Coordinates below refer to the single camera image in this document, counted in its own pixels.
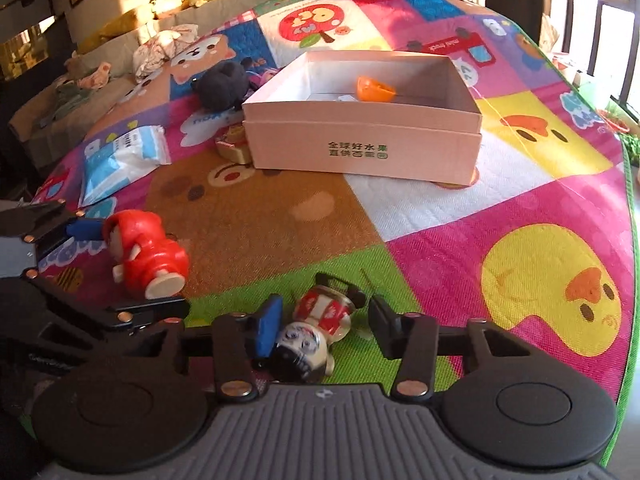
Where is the beige sofa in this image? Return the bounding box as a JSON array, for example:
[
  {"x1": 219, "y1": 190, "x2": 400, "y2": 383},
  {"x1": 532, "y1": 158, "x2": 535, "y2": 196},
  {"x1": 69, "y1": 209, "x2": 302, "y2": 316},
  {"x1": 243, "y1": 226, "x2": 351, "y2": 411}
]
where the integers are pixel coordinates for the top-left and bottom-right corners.
[{"x1": 8, "y1": 0, "x2": 267, "y2": 169}]

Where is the blue white cotton pad pack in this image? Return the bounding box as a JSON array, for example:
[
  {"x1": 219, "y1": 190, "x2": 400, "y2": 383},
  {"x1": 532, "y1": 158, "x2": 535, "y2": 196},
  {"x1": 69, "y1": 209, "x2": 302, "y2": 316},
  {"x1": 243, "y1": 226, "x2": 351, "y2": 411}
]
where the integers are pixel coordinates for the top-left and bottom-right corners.
[{"x1": 78, "y1": 126, "x2": 171, "y2": 207}]

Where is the red hooded doll figure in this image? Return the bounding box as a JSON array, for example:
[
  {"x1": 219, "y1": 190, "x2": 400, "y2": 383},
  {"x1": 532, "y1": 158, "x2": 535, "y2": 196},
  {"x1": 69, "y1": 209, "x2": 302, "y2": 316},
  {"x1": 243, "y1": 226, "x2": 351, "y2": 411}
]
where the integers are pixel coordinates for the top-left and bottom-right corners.
[{"x1": 102, "y1": 209, "x2": 190, "y2": 300}]

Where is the opera mask doll figure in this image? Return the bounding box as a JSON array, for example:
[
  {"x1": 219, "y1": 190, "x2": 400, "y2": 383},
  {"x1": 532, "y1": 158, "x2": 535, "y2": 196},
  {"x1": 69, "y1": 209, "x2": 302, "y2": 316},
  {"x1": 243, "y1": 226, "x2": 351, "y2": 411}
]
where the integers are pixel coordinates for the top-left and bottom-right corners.
[{"x1": 269, "y1": 272, "x2": 367, "y2": 384}]

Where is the crumpled white cloth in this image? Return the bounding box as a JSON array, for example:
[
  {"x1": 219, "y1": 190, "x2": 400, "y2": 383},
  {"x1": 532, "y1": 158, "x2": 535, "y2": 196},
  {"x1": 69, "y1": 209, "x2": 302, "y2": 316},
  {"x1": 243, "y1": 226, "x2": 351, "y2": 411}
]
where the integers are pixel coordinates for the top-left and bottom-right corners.
[{"x1": 132, "y1": 24, "x2": 198, "y2": 82}]

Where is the pink cardboard box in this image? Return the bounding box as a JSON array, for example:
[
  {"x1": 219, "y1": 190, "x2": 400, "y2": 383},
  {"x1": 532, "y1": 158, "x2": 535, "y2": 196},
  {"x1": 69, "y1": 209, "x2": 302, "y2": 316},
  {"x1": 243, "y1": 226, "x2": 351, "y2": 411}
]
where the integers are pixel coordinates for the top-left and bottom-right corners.
[{"x1": 243, "y1": 50, "x2": 482, "y2": 186}]

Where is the colourful cartoon play mat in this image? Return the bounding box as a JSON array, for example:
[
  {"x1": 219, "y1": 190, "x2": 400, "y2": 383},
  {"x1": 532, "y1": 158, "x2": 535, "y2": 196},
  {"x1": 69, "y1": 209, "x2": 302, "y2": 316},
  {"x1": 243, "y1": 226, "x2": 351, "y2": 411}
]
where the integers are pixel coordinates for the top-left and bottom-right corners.
[{"x1": 29, "y1": 0, "x2": 639, "y2": 466}]

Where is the yellow toy cluster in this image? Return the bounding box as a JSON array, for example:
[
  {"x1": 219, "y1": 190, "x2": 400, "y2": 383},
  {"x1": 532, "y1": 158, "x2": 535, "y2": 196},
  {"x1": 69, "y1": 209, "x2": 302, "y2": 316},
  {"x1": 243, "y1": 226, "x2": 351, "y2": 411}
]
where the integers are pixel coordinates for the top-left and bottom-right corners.
[{"x1": 215, "y1": 124, "x2": 253, "y2": 165}]

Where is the black plush toy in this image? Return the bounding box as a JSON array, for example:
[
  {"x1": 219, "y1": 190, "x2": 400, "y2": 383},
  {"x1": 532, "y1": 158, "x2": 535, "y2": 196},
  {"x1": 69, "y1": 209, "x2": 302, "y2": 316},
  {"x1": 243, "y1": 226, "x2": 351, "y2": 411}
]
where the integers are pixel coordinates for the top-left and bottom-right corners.
[{"x1": 191, "y1": 58, "x2": 252, "y2": 113}]

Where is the orange plastic toy piece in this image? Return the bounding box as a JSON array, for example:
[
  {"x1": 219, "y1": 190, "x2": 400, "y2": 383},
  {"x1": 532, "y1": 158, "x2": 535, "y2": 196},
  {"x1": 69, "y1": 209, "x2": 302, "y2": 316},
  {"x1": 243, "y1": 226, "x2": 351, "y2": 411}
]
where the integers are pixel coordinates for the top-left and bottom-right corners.
[{"x1": 356, "y1": 76, "x2": 396, "y2": 103}]

